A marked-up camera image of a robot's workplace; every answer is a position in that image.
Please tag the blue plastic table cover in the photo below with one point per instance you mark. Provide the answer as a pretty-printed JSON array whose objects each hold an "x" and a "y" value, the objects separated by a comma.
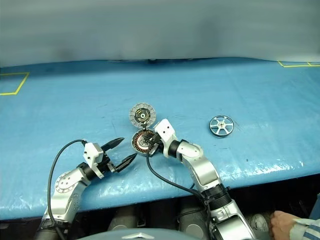
[{"x": 225, "y": 95}]

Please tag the silver spoked rotor wheel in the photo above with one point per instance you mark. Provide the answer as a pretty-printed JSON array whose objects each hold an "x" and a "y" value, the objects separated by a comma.
[{"x": 221, "y": 126}]

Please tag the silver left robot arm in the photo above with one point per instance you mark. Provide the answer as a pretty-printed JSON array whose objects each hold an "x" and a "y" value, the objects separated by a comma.
[{"x": 67, "y": 186}]

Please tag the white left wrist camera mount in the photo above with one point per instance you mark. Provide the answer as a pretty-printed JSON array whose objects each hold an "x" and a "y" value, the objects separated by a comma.
[{"x": 93, "y": 155}]

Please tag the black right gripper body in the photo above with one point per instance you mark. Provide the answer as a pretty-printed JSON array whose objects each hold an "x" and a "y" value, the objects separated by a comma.
[{"x": 155, "y": 143}]

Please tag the yellow tape square outline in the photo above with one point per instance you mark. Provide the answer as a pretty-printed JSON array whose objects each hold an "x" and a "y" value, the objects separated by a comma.
[{"x": 18, "y": 86}]

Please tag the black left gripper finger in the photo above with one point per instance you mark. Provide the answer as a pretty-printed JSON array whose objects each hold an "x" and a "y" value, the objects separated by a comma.
[
  {"x": 115, "y": 143},
  {"x": 127, "y": 161}
]

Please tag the grey sneaker shoe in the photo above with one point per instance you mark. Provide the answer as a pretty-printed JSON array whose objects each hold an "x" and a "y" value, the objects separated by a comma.
[{"x": 258, "y": 222}]

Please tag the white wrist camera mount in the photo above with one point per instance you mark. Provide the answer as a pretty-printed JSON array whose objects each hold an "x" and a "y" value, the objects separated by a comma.
[
  {"x": 165, "y": 133},
  {"x": 93, "y": 155}
]

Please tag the person's bare hand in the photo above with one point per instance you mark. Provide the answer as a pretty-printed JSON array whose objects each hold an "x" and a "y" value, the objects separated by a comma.
[{"x": 281, "y": 223}]

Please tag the grey striped sleeve forearm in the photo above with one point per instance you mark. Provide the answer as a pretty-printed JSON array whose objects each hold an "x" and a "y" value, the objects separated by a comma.
[{"x": 307, "y": 228}]

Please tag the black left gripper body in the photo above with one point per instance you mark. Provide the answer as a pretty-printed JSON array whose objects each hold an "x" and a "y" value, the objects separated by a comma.
[{"x": 108, "y": 163}]

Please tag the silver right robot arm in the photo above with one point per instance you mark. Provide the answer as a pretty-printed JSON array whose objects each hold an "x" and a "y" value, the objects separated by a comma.
[{"x": 202, "y": 170}]

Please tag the dark grey rounded shape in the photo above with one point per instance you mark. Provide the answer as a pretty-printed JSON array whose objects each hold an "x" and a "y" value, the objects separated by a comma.
[
  {"x": 122, "y": 220},
  {"x": 192, "y": 221}
]

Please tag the motor housing with copper stator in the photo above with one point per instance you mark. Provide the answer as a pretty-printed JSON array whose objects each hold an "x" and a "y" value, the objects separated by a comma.
[{"x": 139, "y": 146}]

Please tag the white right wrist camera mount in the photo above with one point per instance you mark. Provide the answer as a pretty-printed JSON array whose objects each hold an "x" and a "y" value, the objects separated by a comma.
[{"x": 165, "y": 133}]

